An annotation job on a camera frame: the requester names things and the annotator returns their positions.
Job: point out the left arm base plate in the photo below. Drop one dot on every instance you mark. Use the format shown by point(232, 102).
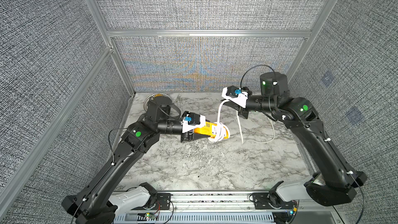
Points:
point(156, 200)

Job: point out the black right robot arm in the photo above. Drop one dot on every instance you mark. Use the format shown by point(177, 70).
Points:
point(336, 181)

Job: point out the white slotted cable duct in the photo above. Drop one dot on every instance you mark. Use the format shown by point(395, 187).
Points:
point(199, 218)

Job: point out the orange power strip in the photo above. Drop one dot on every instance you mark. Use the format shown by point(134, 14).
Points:
point(215, 131)

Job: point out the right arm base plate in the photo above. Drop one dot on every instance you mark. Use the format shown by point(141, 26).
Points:
point(270, 200)

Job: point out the white patterned bowl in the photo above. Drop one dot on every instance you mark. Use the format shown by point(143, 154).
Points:
point(157, 97)

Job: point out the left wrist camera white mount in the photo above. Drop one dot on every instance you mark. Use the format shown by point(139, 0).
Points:
point(191, 121)

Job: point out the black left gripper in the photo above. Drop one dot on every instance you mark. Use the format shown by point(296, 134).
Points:
point(186, 137)

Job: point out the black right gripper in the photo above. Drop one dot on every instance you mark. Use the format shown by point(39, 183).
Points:
point(245, 112)

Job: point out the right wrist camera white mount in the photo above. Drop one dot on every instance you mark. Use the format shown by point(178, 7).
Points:
point(235, 95)

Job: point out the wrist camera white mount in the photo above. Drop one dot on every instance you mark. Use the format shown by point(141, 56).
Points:
point(191, 121)
point(235, 95)

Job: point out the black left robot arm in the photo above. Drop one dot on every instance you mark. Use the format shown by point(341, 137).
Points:
point(97, 203)

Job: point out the aluminium front rail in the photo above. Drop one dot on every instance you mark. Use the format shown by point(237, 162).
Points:
point(208, 201)

